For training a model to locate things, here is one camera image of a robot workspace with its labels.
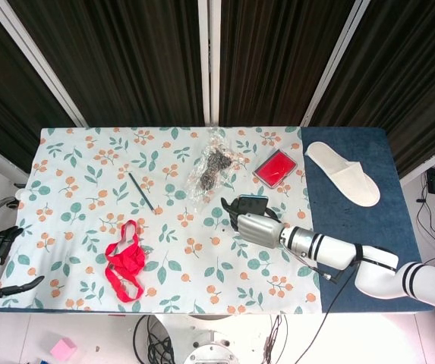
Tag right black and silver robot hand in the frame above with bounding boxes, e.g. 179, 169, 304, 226
220, 196, 288, 249

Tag black smartphone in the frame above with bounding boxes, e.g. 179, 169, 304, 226
236, 194, 270, 216

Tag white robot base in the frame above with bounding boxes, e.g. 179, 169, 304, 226
156, 313, 279, 364

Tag red ink pad case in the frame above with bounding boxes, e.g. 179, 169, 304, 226
252, 148, 298, 190

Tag clear plastic bag, dark contents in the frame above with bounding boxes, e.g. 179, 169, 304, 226
186, 127, 251, 208

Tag white disposable slipper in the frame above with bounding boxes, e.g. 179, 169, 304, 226
304, 141, 381, 208

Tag pink foam block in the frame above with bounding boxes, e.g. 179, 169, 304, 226
49, 338, 78, 362

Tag dark green pencil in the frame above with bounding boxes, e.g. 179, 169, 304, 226
128, 172, 156, 212

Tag floral print tablecloth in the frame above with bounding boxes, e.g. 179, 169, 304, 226
0, 127, 323, 315

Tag dark slatted partition panel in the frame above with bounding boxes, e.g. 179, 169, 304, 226
0, 0, 84, 174
307, 0, 435, 177
219, 0, 359, 128
8, 0, 207, 128

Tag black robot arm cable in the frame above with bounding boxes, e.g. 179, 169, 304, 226
287, 244, 364, 364

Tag reddish wire bundle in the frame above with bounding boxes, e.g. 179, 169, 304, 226
264, 313, 289, 359

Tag red ribbon lanyard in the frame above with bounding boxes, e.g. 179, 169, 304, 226
104, 220, 154, 303

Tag black cable bundle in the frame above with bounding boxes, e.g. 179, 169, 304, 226
133, 314, 177, 364

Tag white partition frame post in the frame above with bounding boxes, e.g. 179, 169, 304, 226
300, 0, 373, 128
0, 0, 88, 128
197, 0, 222, 126

